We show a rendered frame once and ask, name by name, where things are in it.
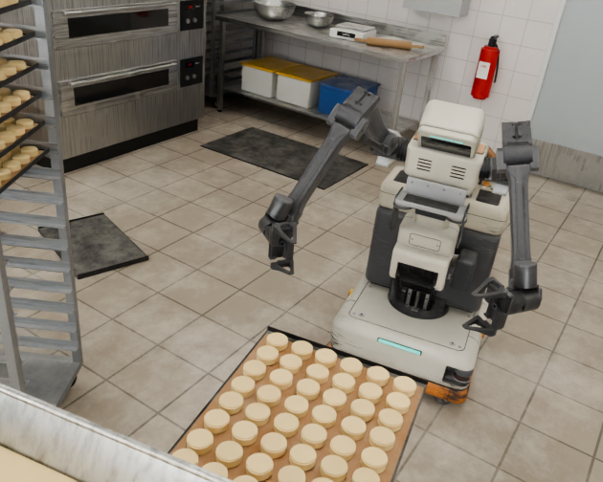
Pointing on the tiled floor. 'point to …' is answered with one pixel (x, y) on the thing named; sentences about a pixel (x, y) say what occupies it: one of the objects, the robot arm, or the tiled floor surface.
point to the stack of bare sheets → (98, 246)
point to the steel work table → (295, 27)
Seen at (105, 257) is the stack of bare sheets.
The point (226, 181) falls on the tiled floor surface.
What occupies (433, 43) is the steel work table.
